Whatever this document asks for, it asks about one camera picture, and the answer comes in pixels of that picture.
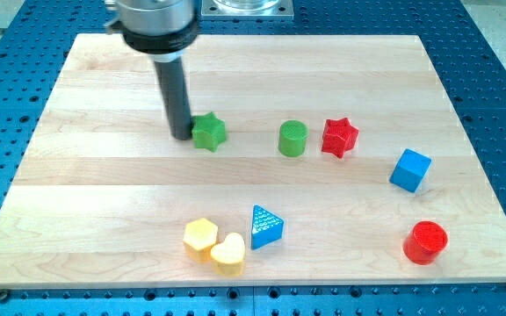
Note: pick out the blue perforated table plate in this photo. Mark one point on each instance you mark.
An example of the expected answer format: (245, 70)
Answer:
(36, 43)

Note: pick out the blue triangle block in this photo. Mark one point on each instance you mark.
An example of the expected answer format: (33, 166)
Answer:
(266, 227)

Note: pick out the red star block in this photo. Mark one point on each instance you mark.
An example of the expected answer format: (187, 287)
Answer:
(338, 137)

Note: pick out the green star block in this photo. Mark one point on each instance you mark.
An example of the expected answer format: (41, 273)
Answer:
(208, 131)

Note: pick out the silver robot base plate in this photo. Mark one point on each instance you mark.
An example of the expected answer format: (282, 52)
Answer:
(246, 9)

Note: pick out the wooden board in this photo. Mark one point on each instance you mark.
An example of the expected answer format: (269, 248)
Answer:
(103, 194)

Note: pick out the yellow heart block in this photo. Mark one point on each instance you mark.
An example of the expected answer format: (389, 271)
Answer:
(228, 256)

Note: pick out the blue cube block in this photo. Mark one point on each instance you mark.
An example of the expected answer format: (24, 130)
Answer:
(410, 170)

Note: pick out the yellow hexagon block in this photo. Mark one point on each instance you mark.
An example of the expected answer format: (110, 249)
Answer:
(200, 236)

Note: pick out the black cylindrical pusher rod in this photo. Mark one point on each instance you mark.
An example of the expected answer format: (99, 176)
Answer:
(175, 98)

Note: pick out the red cylinder block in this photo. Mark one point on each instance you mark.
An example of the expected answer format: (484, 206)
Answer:
(425, 242)

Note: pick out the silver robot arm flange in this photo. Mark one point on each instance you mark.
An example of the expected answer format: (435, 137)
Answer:
(162, 29)

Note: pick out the green cylinder block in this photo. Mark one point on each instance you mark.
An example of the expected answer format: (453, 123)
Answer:
(292, 138)

